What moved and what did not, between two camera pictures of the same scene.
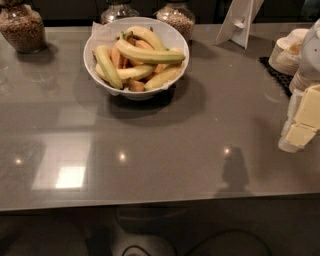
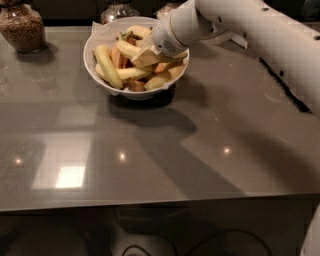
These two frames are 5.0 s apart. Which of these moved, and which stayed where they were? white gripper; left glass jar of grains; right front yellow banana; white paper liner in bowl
Moved: white gripper
Stayed: left glass jar of grains; right front yellow banana; white paper liner in bowl
